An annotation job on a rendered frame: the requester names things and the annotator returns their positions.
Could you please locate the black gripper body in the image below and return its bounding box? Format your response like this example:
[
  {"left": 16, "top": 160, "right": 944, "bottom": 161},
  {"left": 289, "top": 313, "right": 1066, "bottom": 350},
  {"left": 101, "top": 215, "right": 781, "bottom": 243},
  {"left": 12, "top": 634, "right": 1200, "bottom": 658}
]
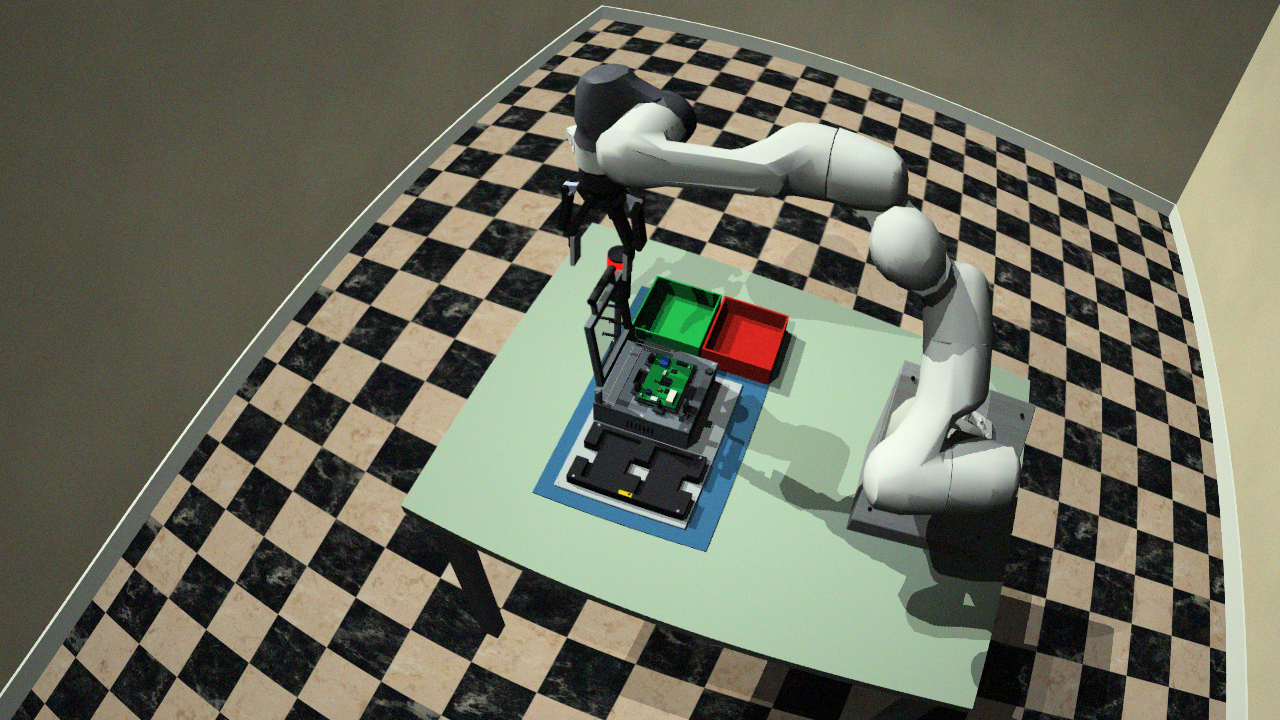
[{"left": 576, "top": 168, "right": 628, "bottom": 213}]

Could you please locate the green circuit board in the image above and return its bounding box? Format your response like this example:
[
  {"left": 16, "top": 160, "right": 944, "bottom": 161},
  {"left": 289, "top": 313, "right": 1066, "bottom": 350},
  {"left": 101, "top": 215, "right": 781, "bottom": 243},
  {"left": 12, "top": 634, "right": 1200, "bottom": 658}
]
[{"left": 637, "top": 354, "right": 694, "bottom": 409}]

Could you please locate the red open-top bin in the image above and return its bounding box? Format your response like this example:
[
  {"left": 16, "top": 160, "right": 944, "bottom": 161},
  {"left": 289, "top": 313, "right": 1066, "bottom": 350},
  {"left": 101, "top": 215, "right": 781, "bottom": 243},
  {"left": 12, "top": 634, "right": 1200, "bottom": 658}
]
[{"left": 701, "top": 296, "right": 788, "bottom": 386}]

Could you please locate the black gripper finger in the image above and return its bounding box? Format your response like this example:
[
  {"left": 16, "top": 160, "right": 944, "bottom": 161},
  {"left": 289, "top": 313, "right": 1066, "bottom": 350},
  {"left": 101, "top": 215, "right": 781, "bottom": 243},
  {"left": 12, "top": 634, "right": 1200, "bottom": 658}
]
[
  {"left": 557, "top": 179, "right": 595, "bottom": 266},
  {"left": 602, "top": 193, "right": 646, "bottom": 281}
]

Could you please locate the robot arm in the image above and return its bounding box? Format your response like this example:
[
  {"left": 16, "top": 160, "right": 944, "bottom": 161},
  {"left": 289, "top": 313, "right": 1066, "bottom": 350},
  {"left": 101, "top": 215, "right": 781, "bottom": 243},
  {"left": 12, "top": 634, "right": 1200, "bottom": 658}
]
[{"left": 566, "top": 64, "right": 1021, "bottom": 515}]

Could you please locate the green open-top bin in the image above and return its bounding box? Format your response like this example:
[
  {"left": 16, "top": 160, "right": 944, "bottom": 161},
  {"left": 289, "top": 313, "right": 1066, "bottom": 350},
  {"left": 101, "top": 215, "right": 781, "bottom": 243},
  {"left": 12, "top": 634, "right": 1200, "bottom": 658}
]
[{"left": 632, "top": 275, "right": 722, "bottom": 357}]

